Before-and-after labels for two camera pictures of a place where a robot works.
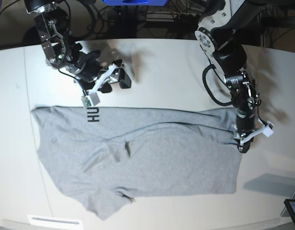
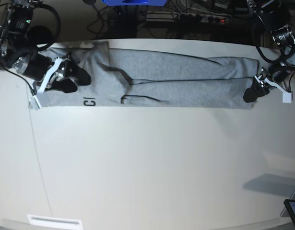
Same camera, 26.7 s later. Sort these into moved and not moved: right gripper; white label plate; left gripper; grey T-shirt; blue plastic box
Moved: left gripper; grey T-shirt; right gripper
Not moved: blue plastic box; white label plate
